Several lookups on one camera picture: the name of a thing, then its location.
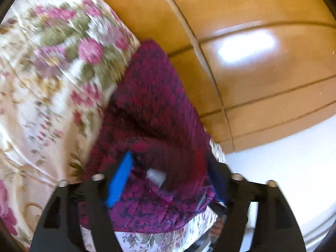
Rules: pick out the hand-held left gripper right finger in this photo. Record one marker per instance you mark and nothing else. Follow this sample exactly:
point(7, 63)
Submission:
point(219, 181)

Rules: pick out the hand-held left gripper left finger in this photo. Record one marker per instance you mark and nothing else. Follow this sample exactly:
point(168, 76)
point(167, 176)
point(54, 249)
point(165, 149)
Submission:
point(119, 181)

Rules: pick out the dark red knitted garment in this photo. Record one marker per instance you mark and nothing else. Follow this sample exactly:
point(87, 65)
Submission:
point(157, 97)

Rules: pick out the wooden wardrobe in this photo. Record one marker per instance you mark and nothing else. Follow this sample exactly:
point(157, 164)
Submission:
point(249, 84)

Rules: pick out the floral bedspread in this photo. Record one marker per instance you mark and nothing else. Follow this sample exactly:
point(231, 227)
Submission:
point(52, 84)

